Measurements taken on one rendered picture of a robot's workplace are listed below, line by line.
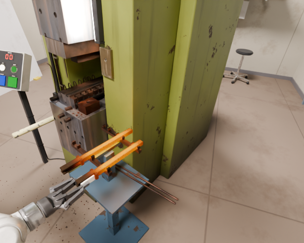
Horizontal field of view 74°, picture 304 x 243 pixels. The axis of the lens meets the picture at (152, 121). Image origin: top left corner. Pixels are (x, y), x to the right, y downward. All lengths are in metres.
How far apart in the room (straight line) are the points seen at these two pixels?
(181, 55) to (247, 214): 1.53
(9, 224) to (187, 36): 1.27
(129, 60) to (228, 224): 1.59
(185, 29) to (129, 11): 0.46
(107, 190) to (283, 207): 1.72
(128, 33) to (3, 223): 0.91
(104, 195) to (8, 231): 0.63
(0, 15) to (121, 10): 3.40
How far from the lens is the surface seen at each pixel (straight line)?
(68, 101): 1.57
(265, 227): 2.20
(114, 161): 1.03
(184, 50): 1.45
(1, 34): 4.30
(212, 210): 2.09
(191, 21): 1.41
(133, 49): 1.13
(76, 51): 1.41
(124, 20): 1.13
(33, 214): 0.91
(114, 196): 1.23
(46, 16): 1.43
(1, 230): 0.71
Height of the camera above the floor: 1.69
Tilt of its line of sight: 35 degrees down
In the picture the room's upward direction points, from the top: 4 degrees clockwise
